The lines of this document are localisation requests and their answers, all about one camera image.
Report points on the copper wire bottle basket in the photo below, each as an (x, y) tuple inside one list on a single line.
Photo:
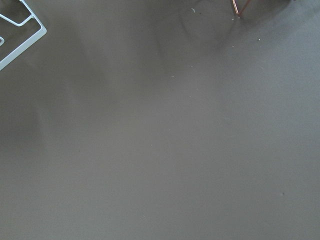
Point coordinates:
[(239, 11)]

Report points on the white wire cup rack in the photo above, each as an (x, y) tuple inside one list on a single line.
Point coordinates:
[(20, 28)]

